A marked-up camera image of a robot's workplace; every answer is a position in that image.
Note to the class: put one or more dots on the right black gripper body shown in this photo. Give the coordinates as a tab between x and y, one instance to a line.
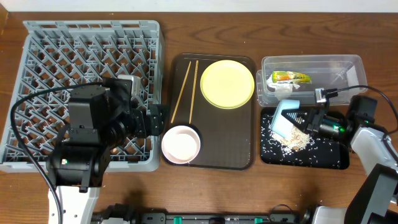
311	120

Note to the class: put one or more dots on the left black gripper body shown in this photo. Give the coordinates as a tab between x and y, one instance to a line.
150	120

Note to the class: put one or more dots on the light blue bowl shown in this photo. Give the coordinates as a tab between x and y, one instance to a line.
281	125

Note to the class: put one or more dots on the rice and food scraps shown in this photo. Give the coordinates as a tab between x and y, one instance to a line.
298	140

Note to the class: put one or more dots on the white paper napkin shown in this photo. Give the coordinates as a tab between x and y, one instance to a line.
281	90

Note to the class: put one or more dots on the green orange snack wrapper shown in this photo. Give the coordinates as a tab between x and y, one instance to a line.
283	77

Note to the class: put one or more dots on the wooden chopstick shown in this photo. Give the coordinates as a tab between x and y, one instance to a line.
193	92
181	92

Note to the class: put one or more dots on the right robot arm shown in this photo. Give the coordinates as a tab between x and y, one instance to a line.
369	141

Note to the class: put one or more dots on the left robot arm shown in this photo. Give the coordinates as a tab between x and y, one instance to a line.
101	119

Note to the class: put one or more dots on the clear plastic waste bin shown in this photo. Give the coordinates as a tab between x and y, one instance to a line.
326	71

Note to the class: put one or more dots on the black plastic tray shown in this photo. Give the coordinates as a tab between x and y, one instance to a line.
319	152

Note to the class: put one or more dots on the pink round bowl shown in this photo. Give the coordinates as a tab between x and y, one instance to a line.
181	144

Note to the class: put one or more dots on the dark brown serving tray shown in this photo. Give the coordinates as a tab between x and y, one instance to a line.
227	136

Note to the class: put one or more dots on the yellow round plate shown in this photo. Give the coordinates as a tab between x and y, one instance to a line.
227	84

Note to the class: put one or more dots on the grey plastic dish rack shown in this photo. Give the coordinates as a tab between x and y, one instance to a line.
57	54

